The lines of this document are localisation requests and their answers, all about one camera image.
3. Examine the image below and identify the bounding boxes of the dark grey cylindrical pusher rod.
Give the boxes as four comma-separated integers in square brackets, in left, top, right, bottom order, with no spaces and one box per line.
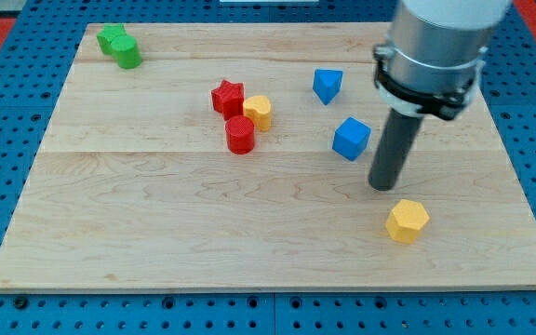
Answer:
[368,109,423,191]

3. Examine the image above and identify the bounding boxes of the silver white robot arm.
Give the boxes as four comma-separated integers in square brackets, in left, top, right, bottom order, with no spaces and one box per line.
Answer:
[368,0,512,191]

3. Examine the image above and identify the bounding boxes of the yellow hexagon block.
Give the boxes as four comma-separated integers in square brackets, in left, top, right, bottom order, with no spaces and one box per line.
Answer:
[385,199,430,244]

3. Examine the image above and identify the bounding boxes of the yellow heart block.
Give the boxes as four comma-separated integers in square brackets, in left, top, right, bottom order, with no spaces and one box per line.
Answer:
[243,95,273,131]

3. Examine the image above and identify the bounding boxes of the blue cube block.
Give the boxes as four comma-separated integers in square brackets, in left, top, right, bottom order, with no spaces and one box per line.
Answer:
[332,117,371,161]

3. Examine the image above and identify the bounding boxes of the blue triangle block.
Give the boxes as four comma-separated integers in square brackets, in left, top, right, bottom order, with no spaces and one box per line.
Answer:
[313,69,343,105]

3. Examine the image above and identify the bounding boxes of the red cylinder block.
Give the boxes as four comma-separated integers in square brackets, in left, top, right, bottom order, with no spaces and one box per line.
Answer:
[225,115,255,154]

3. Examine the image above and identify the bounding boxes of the red star block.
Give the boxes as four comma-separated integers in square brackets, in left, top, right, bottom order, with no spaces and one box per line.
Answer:
[211,80,245,121]

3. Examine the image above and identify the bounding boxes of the light wooden board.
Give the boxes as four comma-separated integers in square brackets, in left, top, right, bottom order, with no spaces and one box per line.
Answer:
[0,22,536,294]

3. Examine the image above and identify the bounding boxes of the green cylinder block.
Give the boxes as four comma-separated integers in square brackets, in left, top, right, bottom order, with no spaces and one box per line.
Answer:
[111,34,142,69]

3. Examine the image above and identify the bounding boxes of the green star block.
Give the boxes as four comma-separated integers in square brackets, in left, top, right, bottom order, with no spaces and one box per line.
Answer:
[97,23,126,55]

